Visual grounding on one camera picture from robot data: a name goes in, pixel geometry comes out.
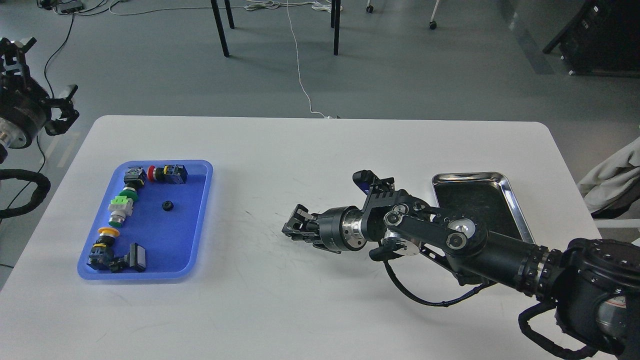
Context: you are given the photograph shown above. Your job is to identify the grey cloth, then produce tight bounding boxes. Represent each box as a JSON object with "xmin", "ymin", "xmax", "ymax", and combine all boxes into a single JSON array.
[{"xmin": 576, "ymin": 138, "xmax": 640, "ymax": 219}]

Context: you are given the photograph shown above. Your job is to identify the white cable on floor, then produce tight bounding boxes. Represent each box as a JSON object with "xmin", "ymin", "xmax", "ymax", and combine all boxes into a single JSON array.
[{"xmin": 245, "ymin": 0, "xmax": 346, "ymax": 119}]

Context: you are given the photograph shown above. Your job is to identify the blue plastic tray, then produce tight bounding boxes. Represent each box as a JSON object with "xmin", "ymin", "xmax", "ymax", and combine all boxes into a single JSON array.
[{"xmin": 77, "ymin": 159, "xmax": 214, "ymax": 280}]

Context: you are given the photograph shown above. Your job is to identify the green white pushbutton switch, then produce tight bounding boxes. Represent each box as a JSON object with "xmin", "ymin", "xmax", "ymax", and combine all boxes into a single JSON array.
[{"xmin": 107, "ymin": 195, "xmax": 135, "ymax": 228}]

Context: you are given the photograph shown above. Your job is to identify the small black gear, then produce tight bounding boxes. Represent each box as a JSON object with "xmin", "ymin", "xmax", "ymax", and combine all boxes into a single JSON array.
[{"xmin": 161, "ymin": 200, "xmax": 175, "ymax": 212}]

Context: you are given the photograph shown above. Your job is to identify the silver metal tray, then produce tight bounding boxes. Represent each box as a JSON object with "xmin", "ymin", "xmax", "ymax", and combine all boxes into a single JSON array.
[{"xmin": 431, "ymin": 172, "xmax": 535, "ymax": 244}]

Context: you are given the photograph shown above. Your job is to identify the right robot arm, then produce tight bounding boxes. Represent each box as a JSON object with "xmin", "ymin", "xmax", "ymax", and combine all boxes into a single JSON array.
[{"xmin": 282, "ymin": 170, "xmax": 640, "ymax": 360}]

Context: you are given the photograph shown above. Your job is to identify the yellow pushbutton switch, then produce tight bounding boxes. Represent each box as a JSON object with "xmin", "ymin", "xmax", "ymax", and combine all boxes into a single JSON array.
[{"xmin": 87, "ymin": 227, "xmax": 121, "ymax": 271}]

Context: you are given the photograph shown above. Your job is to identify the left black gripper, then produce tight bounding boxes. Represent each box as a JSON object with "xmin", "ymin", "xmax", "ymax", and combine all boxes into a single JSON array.
[{"xmin": 0, "ymin": 37, "xmax": 80, "ymax": 150}]

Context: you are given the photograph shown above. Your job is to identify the black cable on floor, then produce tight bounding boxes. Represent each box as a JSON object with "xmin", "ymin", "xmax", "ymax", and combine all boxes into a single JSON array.
[{"xmin": 0, "ymin": 0, "xmax": 123, "ymax": 211}]

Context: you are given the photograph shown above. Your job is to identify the black table legs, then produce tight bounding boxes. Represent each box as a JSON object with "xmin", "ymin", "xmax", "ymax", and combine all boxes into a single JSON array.
[{"xmin": 210, "ymin": 0, "xmax": 342, "ymax": 58}]

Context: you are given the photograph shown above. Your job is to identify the black cabinet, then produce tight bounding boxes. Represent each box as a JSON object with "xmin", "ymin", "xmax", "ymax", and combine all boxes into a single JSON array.
[{"xmin": 542, "ymin": 0, "xmax": 640, "ymax": 78}]

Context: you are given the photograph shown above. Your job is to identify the power strip on floor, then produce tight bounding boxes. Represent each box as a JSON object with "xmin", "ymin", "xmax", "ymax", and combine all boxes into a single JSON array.
[{"xmin": 36, "ymin": 0, "xmax": 85, "ymax": 15}]

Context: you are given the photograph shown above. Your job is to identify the black square pushbutton switch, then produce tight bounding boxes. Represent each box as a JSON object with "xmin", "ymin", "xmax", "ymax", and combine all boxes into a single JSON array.
[{"xmin": 109, "ymin": 243, "xmax": 147, "ymax": 273}]

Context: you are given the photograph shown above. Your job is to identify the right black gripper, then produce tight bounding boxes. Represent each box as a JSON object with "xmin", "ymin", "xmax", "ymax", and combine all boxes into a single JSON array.
[{"xmin": 282, "ymin": 203, "xmax": 367, "ymax": 254}]

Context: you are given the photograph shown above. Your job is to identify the black green pushbutton switch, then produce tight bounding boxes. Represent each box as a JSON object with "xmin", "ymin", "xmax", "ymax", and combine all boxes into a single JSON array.
[{"xmin": 118, "ymin": 166, "xmax": 147, "ymax": 202}]

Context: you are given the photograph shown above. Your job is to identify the white chair base casters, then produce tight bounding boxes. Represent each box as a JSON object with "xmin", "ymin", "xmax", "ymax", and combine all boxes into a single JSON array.
[{"xmin": 366, "ymin": 0, "xmax": 443, "ymax": 30}]

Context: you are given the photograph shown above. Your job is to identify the red emergency stop button switch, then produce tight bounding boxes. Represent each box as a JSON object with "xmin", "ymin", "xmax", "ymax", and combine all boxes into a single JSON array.
[{"xmin": 146, "ymin": 164, "xmax": 188, "ymax": 185}]

